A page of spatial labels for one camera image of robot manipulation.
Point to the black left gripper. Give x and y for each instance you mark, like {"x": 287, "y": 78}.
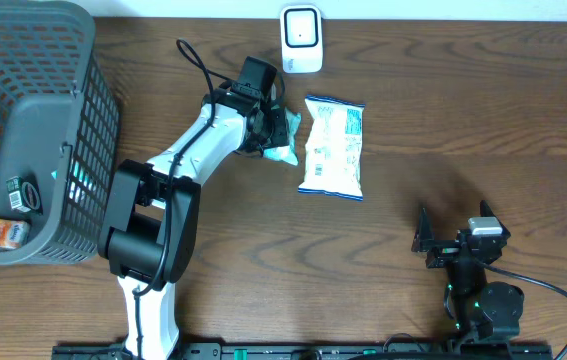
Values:
{"x": 277, "y": 130}

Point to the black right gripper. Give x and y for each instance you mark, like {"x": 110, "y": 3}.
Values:
{"x": 443, "y": 250}

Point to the teal green wipes pack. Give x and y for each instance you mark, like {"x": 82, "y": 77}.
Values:
{"x": 286, "y": 153}

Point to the cream blue snack bag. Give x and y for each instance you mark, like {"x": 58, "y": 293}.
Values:
{"x": 333, "y": 148}

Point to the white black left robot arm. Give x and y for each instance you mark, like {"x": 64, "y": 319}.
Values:
{"x": 150, "y": 224}

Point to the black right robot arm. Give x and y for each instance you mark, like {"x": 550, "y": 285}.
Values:
{"x": 485, "y": 312}

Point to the grey plastic mesh basket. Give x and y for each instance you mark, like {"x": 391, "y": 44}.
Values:
{"x": 59, "y": 126}

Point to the small green black box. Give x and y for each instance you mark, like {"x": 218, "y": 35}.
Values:
{"x": 23, "y": 196}

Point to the orange tissue pack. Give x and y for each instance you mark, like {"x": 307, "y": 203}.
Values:
{"x": 13, "y": 234}

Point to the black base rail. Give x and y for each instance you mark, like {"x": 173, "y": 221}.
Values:
{"x": 395, "y": 350}

